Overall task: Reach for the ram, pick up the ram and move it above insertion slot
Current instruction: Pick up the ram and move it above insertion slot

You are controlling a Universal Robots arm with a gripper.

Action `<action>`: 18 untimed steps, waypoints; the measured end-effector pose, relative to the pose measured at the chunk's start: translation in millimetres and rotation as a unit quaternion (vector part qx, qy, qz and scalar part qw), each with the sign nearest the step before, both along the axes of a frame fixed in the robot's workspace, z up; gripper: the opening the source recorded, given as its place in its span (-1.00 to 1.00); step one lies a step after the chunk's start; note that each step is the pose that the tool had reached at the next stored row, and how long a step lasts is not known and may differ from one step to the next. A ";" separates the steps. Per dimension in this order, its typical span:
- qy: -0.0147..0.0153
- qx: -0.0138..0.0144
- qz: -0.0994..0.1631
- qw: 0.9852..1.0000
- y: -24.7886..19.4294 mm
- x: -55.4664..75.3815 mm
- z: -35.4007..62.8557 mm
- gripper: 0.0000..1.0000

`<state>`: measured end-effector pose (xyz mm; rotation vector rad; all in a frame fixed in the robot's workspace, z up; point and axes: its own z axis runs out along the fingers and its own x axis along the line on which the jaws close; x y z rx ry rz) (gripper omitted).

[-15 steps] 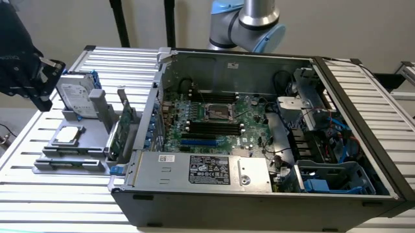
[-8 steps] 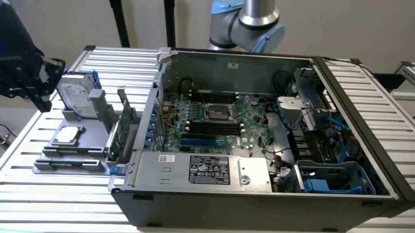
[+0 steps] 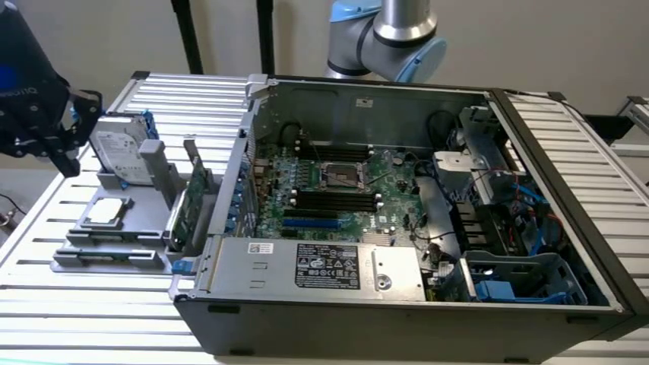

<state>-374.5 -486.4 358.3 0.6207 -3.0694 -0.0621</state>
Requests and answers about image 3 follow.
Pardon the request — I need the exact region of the black short looped cable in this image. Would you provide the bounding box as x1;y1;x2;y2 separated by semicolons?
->
280;121;307;142

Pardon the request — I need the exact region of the blue plastic disk bay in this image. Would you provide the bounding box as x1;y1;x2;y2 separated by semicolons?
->
452;249;590;306

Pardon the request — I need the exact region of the blue disk rail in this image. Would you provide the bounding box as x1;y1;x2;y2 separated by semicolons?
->
135;109;160;142

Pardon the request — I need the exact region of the silver chipset heatsink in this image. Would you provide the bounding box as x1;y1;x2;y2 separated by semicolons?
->
361;232;397;249

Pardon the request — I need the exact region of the thin black cable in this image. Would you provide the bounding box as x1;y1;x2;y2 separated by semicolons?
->
0;192;28;230

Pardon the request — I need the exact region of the aluminium frame rail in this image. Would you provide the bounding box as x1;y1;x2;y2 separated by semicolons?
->
609;94;649;157

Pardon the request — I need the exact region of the silver CPU chip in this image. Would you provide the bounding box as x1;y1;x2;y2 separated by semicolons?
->
83;197;135;228

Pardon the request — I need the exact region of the green graphics card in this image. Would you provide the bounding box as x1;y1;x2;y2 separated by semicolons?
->
164;138;215;255

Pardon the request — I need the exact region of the blue expansion slot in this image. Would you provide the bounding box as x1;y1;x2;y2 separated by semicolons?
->
281;217;341;231

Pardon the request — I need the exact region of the blue case latch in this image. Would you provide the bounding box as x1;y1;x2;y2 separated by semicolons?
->
171;257;197;275

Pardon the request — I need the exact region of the silver power supply unit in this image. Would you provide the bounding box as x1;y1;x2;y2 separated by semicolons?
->
188;236;428;304

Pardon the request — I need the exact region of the grey parts rack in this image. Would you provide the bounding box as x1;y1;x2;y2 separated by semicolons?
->
49;138;216;275

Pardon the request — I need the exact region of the black open PC case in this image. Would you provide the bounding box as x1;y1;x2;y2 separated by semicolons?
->
171;74;638;357

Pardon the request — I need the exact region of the blue data wire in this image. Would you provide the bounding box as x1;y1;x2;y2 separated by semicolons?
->
510;181;561;261

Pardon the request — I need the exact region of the green RAM stick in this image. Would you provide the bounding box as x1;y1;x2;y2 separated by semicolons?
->
75;253;143;265

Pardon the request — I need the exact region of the metal disk bay cage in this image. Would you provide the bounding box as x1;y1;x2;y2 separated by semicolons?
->
432;105;529;207

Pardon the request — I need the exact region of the CPU socket metal frame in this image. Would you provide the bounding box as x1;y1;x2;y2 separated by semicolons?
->
311;160;376;190

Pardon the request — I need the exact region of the black stand pole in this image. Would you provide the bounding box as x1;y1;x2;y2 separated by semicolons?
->
168;0;205;75
255;0;276;75

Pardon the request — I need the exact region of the red wire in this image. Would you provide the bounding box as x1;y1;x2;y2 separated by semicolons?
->
473;170;562;233

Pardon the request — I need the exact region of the green motherboard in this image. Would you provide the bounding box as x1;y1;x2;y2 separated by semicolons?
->
249;146;428;245

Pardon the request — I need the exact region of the long black expansion slot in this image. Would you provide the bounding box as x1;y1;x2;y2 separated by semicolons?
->
283;208;340;219

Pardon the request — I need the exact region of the black power supply label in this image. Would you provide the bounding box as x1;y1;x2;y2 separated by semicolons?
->
292;243;361;290

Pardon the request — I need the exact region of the black gripper body blue logo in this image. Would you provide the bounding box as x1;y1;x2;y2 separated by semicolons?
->
0;0;71;136

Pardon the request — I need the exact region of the grey corner bracket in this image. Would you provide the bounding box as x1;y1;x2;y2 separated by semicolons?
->
244;74;279;100

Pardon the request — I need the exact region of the silver hard disk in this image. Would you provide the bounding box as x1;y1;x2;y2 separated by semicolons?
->
88;113;153;187

